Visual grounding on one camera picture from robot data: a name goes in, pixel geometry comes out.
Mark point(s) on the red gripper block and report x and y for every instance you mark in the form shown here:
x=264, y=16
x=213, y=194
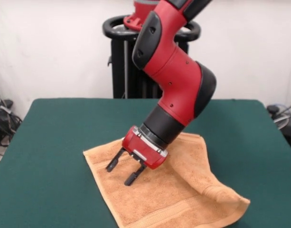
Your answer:
x=140, y=147

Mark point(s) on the tan terry towel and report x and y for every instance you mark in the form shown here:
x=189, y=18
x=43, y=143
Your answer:
x=171, y=190

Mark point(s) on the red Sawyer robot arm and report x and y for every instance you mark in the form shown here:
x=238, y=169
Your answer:
x=173, y=71

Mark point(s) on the dark green table cloth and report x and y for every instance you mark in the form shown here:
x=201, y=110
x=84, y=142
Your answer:
x=52, y=142

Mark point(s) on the grey round base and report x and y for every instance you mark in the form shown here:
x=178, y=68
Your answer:
x=281, y=121

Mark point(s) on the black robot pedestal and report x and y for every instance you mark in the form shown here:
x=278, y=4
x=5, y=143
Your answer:
x=121, y=71

